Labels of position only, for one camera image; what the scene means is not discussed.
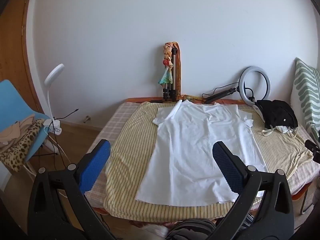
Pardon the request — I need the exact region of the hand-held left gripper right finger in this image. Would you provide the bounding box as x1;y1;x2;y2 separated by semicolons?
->
207;141;294;240

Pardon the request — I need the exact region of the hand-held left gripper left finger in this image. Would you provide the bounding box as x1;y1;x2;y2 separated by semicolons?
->
27;139;118;240

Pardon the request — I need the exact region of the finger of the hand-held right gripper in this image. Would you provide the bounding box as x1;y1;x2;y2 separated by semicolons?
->
304;139;320;164

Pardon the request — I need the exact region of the white shirt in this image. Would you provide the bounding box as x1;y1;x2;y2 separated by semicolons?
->
135;99;268;206

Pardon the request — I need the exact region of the yellow striped blanket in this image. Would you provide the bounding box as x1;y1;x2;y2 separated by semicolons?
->
104;101;314;223

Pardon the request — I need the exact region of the black cloth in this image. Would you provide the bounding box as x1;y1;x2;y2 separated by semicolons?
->
255;99;299;130

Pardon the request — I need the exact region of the pink checked sheet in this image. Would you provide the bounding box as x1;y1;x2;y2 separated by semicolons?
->
84;102;316;208

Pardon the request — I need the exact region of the green striped pillow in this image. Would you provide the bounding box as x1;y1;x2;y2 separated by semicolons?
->
290;57;320;143

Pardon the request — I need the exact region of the white power strip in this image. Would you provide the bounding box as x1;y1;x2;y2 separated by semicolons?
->
43;119;62;134

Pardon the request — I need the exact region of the person's dark striped clothing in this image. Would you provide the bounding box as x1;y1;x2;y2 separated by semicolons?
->
165;217;253;240

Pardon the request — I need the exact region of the leopard print cloth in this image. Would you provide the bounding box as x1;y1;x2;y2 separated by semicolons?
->
0;119;45;172

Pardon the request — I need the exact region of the beige cloth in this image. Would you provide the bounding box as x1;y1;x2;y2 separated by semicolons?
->
0;114;35;150

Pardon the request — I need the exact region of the white desk lamp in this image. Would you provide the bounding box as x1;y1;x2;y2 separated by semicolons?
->
44;64;65;120

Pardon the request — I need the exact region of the blue chair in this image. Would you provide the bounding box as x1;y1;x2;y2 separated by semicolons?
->
0;79;52;170

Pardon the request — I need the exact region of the colourful braided scarf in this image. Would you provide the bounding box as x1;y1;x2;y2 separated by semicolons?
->
158;42;175;85

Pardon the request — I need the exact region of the wooden door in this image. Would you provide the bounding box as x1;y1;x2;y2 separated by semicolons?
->
0;0;44;115

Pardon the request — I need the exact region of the black cable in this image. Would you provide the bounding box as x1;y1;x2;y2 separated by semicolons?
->
54;109;79;120

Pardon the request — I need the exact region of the black ring light stand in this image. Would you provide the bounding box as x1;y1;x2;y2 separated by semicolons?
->
202;87;238;104

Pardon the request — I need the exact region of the white ring light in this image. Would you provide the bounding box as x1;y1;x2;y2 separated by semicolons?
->
240;66;272;103

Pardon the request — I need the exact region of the silver camera tripod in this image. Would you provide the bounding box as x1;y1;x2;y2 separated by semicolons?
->
162;47;181;102

